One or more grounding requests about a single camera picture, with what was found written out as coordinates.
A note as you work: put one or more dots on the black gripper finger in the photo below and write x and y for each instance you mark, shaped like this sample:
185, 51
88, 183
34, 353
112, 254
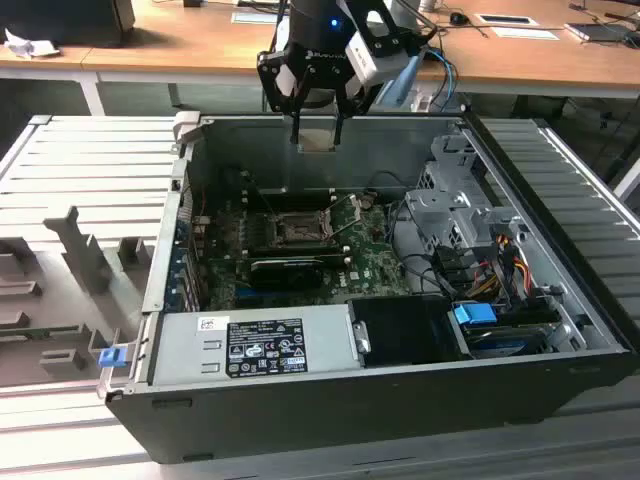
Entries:
266, 80
339, 127

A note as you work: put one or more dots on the silver CPU chip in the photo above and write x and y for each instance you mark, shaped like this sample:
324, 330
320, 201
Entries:
320, 141

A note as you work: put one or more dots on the metal locking lever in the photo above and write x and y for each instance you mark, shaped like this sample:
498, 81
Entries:
339, 201

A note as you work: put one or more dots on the black RAM slot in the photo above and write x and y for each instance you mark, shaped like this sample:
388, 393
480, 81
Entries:
295, 192
300, 246
295, 197
295, 207
295, 202

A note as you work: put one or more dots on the CPU socket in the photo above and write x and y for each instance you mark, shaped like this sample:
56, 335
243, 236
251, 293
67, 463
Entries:
292, 227

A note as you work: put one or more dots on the round coin battery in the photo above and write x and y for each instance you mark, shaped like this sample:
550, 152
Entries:
366, 202

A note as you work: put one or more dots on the wooden office desk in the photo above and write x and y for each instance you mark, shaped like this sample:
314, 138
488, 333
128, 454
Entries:
525, 60
175, 50

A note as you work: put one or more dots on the green motherboard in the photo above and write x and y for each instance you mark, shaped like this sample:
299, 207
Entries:
370, 250

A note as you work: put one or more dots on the silver drive cage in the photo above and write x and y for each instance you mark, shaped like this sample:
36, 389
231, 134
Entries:
450, 210

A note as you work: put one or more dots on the black computer mouse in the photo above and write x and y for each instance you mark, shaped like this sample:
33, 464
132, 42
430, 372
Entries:
458, 18

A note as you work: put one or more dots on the black graphics card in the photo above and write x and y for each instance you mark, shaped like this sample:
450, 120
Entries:
285, 275

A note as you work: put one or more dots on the white paper sheet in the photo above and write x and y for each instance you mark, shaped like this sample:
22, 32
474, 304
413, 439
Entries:
525, 33

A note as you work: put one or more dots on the black monitor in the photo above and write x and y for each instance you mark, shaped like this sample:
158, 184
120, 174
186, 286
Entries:
60, 20

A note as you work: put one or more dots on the blue disk carrier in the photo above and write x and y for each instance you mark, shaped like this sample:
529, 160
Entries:
472, 316

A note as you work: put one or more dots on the crumpled white paper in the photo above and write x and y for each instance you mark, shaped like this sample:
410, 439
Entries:
30, 46

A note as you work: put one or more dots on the grey power supply unit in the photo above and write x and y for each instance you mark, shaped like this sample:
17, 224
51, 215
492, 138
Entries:
180, 345

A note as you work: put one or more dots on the hard disk drive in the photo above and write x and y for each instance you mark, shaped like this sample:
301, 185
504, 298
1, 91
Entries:
505, 342

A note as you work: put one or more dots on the dark notebook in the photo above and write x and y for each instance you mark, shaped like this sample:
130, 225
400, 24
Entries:
600, 32

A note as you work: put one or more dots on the grey parts rack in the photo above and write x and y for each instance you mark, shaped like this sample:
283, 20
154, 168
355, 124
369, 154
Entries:
75, 300

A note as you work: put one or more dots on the black open PC case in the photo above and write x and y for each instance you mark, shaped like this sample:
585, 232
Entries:
350, 425

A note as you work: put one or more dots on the blue case latch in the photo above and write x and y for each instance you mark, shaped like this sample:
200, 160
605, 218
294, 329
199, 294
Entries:
111, 358

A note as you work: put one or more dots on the green RAM stick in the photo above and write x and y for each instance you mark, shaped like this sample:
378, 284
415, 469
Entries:
40, 331

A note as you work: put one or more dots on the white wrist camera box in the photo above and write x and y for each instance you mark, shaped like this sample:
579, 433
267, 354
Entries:
364, 57

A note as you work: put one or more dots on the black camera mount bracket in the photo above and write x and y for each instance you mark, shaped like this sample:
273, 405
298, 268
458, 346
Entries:
390, 42

